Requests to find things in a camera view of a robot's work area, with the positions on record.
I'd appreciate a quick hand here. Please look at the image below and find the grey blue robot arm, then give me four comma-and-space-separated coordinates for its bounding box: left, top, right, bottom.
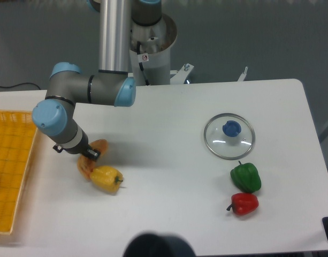
32, 1, 162, 161

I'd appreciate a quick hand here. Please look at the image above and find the black floor cable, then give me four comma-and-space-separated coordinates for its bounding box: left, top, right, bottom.
0, 82, 43, 90

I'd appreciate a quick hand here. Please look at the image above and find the green bell pepper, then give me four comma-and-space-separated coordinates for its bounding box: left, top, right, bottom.
230, 161, 262, 193

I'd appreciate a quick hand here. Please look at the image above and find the dark saucepan blue handle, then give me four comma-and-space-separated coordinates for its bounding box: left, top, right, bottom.
123, 232, 196, 257

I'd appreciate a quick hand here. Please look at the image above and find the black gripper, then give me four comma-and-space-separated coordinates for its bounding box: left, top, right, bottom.
53, 136, 101, 161

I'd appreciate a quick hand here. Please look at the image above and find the red bell pepper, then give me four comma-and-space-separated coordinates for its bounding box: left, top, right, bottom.
226, 193, 259, 216

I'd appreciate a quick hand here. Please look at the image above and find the glass lid blue knob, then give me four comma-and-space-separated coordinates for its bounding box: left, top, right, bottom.
203, 113, 256, 160

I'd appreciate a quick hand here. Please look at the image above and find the yellow bell pepper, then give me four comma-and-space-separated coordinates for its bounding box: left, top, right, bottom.
90, 165, 124, 194

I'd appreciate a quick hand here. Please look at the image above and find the triangle bread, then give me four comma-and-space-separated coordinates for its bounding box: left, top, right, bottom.
77, 139, 108, 181

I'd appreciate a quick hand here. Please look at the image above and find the grey stand leg right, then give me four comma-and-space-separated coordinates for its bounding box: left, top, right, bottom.
318, 120, 328, 143

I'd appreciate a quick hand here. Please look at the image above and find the yellow woven basket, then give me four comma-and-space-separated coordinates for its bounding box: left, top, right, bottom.
0, 110, 37, 235

